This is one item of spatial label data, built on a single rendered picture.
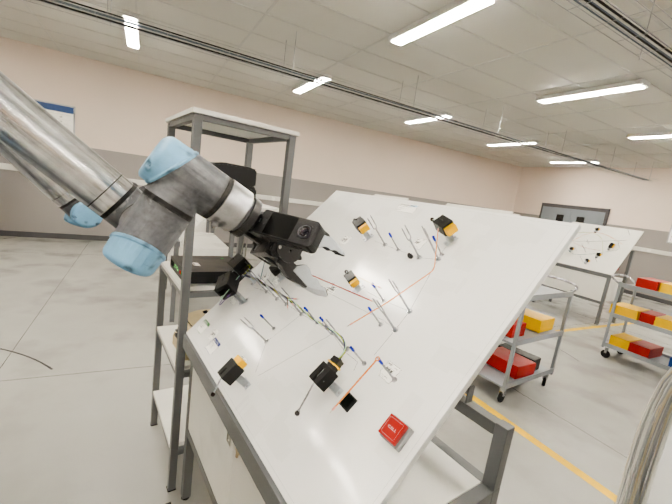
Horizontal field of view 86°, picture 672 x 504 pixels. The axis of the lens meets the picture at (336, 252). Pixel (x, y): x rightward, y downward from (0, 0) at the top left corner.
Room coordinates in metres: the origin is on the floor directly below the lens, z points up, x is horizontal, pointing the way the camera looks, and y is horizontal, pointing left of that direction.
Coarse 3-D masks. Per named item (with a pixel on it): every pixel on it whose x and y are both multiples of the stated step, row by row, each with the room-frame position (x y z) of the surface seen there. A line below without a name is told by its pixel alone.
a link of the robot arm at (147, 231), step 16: (144, 192) 0.50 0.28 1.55; (128, 208) 0.55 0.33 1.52; (144, 208) 0.48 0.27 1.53; (160, 208) 0.49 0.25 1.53; (176, 208) 0.50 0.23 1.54; (128, 224) 0.48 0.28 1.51; (144, 224) 0.48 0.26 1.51; (160, 224) 0.49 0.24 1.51; (176, 224) 0.50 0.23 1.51; (112, 240) 0.47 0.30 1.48; (128, 240) 0.47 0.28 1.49; (144, 240) 0.48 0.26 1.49; (160, 240) 0.49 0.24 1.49; (176, 240) 0.52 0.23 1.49; (112, 256) 0.47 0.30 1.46; (128, 256) 0.47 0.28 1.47; (144, 256) 0.48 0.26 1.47; (160, 256) 0.49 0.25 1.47; (144, 272) 0.48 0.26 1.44
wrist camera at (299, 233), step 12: (264, 216) 0.58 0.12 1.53; (276, 216) 0.57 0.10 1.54; (288, 216) 0.57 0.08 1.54; (264, 228) 0.57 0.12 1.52; (276, 228) 0.56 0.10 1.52; (288, 228) 0.55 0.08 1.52; (300, 228) 0.54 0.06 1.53; (312, 228) 0.53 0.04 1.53; (276, 240) 0.56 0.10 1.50; (288, 240) 0.54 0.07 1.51; (300, 240) 0.53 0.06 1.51; (312, 240) 0.53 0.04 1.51; (312, 252) 0.54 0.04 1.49
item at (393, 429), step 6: (390, 414) 0.75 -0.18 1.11; (390, 420) 0.74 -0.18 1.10; (396, 420) 0.73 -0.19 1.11; (384, 426) 0.73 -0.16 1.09; (390, 426) 0.73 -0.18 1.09; (396, 426) 0.72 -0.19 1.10; (402, 426) 0.72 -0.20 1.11; (384, 432) 0.72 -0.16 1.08; (390, 432) 0.72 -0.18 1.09; (396, 432) 0.71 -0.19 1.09; (402, 432) 0.71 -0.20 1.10; (390, 438) 0.71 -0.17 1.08; (396, 438) 0.70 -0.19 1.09; (396, 444) 0.70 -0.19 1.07
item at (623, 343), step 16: (640, 288) 4.18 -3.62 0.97; (656, 288) 4.12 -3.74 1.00; (624, 304) 4.48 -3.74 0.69; (608, 320) 4.37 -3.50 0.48; (624, 320) 4.23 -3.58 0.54; (640, 320) 4.15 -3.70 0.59; (656, 320) 4.01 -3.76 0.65; (624, 336) 4.38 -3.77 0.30; (608, 352) 4.32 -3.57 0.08; (624, 352) 4.16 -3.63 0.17; (640, 352) 4.07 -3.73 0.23; (656, 352) 4.09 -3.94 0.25
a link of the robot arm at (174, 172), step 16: (160, 144) 0.49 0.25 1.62; (176, 144) 0.50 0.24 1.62; (160, 160) 0.48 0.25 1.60; (176, 160) 0.49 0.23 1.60; (192, 160) 0.51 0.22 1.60; (144, 176) 0.49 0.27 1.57; (160, 176) 0.49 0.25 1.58; (176, 176) 0.49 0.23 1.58; (192, 176) 0.50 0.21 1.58; (208, 176) 0.52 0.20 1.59; (224, 176) 0.54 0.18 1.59; (160, 192) 0.49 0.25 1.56; (176, 192) 0.49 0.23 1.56; (192, 192) 0.51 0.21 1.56; (208, 192) 0.52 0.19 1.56; (224, 192) 0.53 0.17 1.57; (192, 208) 0.51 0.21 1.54; (208, 208) 0.52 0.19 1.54
